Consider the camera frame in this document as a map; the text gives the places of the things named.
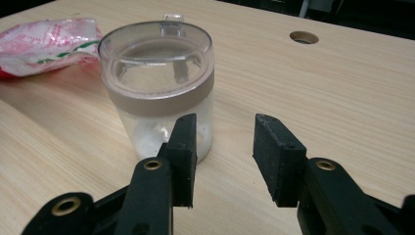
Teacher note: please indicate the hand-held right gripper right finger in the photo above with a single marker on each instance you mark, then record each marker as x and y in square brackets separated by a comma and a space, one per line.
[280, 156]

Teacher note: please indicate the white desk leg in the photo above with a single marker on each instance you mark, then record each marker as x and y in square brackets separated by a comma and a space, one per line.
[303, 8]

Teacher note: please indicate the clear glass jar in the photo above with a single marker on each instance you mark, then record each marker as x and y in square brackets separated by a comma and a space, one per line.
[156, 81]

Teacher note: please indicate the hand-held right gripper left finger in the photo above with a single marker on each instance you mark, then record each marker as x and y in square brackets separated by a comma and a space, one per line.
[153, 196]

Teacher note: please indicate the red and white plastic bag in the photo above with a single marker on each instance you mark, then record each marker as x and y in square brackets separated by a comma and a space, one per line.
[39, 45]

